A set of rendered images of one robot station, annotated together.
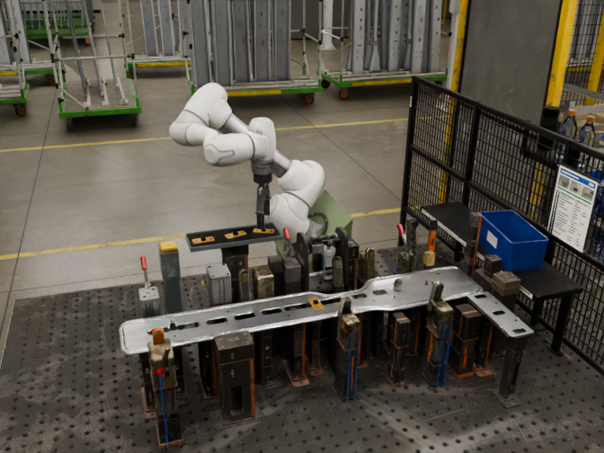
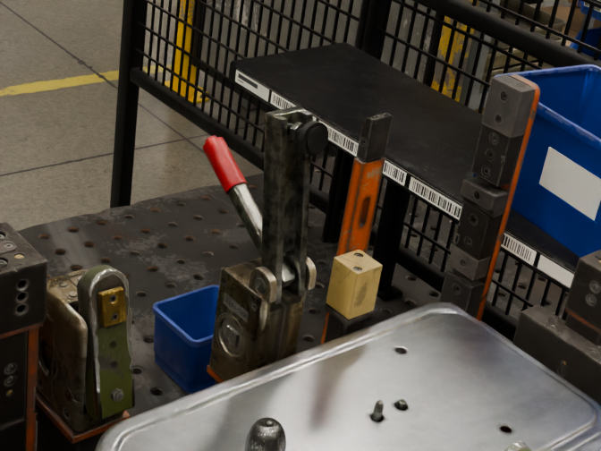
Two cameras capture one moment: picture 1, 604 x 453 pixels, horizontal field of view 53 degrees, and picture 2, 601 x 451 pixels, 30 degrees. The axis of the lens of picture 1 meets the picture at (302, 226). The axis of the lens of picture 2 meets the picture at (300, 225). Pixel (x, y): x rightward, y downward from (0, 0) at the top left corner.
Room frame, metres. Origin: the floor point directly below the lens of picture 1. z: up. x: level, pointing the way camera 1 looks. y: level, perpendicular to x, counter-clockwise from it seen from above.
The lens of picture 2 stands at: (1.45, -0.08, 1.59)
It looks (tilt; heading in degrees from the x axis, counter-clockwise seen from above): 29 degrees down; 334
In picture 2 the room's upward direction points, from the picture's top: 9 degrees clockwise
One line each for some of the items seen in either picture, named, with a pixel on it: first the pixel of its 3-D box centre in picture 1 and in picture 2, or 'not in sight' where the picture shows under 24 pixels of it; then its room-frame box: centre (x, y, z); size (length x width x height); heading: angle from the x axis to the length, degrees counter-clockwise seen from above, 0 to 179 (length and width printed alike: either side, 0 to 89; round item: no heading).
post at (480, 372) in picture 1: (483, 337); not in sight; (1.96, -0.71, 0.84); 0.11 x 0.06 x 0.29; 19
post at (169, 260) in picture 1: (173, 297); not in sight; (2.11, 0.52, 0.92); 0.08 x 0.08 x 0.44; 19
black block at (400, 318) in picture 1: (398, 350); not in sight; (1.88, -0.37, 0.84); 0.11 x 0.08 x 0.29; 19
